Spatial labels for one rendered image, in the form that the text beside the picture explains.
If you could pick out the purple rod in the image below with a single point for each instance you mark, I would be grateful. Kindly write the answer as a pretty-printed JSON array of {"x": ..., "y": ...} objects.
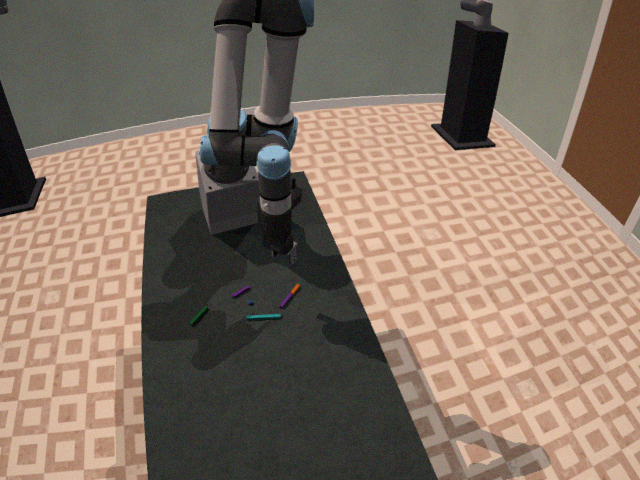
[
  {"x": 238, "y": 293},
  {"x": 282, "y": 305}
]

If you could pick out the dark green rod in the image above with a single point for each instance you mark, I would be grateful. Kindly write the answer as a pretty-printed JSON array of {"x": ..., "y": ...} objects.
[{"x": 198, "y": 316}]

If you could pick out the turquoise rod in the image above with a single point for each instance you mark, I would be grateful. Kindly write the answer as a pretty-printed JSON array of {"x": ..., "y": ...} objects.
[{"x": 263, "y": 317}]

